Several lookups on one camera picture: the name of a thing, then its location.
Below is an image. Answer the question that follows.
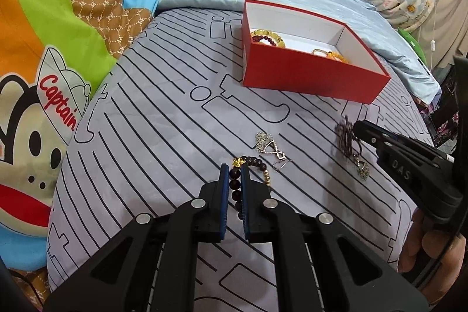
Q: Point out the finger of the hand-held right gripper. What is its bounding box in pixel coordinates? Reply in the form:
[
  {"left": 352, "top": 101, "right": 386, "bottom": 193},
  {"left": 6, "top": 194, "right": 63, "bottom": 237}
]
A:
[{"left": 352, "top": 119, "right": 464, "bottom": 222}]

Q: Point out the yellow bead bracelet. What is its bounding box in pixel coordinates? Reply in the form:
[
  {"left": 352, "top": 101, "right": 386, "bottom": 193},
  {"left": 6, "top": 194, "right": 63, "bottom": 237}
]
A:
[{"left": 250, "top": 28, "right": 286, "bottom": 49}]

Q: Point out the dark bead bracelet gold charm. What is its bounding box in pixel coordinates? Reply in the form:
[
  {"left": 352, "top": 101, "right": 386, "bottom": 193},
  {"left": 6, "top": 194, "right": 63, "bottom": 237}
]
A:
[{"left": 228, "top": 156, "right": 273, "bottom": 222}]

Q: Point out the cartoon monkey printed blanket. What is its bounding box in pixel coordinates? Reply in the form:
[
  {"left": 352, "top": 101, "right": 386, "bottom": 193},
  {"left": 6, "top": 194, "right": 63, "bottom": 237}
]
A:
[{"left": 0, "top": 0, "right": 164, "bottom": 300}]

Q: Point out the green plush item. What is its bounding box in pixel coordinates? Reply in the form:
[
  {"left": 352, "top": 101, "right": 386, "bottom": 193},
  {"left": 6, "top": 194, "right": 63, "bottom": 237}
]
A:
[{"left": 396, "top": 27, "right": 427, "bottom": 65}]

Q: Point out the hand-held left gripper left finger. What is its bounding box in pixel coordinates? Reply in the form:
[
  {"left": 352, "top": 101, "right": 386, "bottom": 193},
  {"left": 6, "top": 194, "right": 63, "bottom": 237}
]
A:
[{"left": 43, "top": 163, "right": 230, "bottom": 312}]

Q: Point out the amber bead bracelet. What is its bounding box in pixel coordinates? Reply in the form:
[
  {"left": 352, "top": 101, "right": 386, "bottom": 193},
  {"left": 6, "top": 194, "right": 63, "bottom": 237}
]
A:
[{"left": 325, "top": 51, "right": 352, "bottom": 65}]

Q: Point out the person's right hand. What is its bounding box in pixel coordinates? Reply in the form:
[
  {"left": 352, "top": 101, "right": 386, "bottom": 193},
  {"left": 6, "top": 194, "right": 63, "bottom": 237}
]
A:
[{"left": 398, "top": 220, "right": 468, "bottom": 302}]

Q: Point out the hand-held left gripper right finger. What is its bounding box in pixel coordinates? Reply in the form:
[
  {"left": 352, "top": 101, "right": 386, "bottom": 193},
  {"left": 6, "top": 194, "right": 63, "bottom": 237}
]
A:
[{"left": 242, "top": 165, "right": 429, "bottom": 312}]

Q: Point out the red cardboard box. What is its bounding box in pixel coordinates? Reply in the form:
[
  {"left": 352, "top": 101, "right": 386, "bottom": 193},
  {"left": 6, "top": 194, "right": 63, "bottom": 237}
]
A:
[{"left": 240, "top": 0, "right": 392, "bottom": 104}]

